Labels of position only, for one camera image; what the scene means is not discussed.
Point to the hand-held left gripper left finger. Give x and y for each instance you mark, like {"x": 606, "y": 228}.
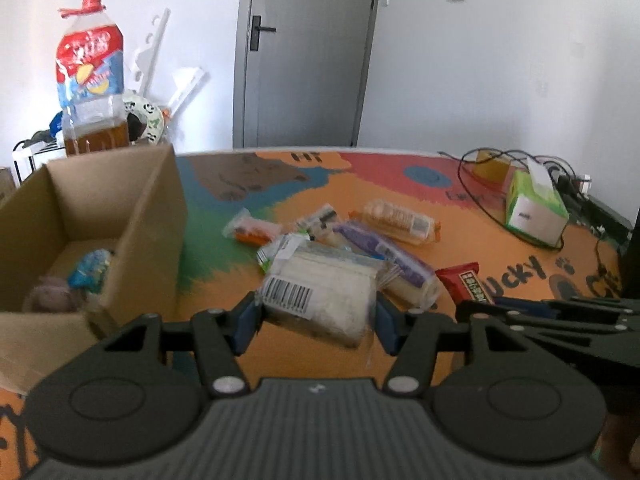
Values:
{"x": 246, "y": 325}

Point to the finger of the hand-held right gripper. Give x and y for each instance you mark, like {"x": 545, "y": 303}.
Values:
{"x": 575, "y": 335}
{"x": 525, "y": 306}

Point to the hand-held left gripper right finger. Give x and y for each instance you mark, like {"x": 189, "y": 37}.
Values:
{"x": 387, "y": 325}

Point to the red snack packet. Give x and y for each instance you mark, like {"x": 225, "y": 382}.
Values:
{"x": 465, "y": 282}

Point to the white barcode snack packet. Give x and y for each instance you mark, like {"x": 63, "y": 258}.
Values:
{"x": 320, "y": 285}

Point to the clear biscuit packet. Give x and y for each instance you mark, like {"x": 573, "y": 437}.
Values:
{"x": 395, "y": 220}

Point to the small clear snack packet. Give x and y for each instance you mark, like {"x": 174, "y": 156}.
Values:
{"x": 320, "y": 220}

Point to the blue snack packet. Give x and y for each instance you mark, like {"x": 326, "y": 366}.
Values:
{"x": 90, "y": 270}

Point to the mauve round snack packet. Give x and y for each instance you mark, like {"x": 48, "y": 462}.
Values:
{"x": 50, "y": 296}

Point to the cardboard box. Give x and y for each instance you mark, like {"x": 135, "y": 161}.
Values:
{"x": 90, "y": 200}

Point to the long purple snack packet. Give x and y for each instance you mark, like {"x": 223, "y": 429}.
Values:
{"x": 400, "y": 262}

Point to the green white snack packet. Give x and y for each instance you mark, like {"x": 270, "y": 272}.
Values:
{"x": 272, "y": 255}

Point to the orange snack packet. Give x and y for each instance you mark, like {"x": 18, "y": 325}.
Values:
{"x": 250, "y": 232}

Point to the green tissue box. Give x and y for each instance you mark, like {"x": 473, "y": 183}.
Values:
{"x": 535, "y": 210}

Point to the black power strip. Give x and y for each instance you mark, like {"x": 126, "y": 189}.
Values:
{"x": 600, "y": 210}

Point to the white plug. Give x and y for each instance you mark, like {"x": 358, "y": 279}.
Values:
{"x": 582, "y": 184}

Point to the yellow packet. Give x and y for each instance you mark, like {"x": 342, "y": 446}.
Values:
{"x": 492, "y": 167}

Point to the colourful cartoon table mat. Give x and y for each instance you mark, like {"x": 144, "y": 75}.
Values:
{"x": 310, "y": 185}

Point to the grey door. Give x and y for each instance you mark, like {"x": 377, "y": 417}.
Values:
{"x": 305, "y": 60}

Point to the blue bag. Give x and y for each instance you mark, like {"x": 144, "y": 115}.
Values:
{"x": 56, "y": 124}

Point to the black shoe rack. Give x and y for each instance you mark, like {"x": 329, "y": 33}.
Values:
{"x": 30, "y": 147}

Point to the large tea bottle red cap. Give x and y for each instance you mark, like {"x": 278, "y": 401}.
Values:
{"x": 90, "y": 70}

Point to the short white plastic bracket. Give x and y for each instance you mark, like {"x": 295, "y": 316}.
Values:
{"x": 185, "y": 90}

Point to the tall white plastic bracket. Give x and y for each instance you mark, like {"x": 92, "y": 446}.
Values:
{"x": 150, "y": 50}

